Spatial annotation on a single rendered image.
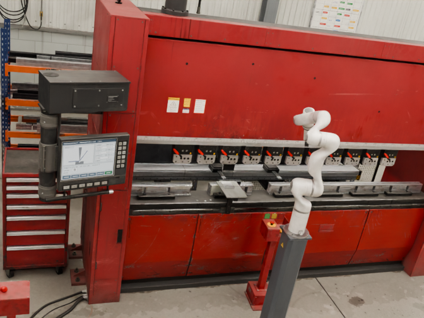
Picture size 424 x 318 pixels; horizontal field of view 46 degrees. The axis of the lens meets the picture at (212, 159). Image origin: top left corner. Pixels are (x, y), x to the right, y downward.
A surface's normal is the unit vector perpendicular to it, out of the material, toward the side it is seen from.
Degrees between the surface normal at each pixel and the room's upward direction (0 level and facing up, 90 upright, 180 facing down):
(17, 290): 0
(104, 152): 90
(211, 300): 0
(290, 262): 90
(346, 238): 90
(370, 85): 90
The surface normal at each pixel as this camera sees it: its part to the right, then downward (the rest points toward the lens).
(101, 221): 0.31, 0.43
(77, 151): 0.53, 0.42
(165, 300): 0.16, -0.90
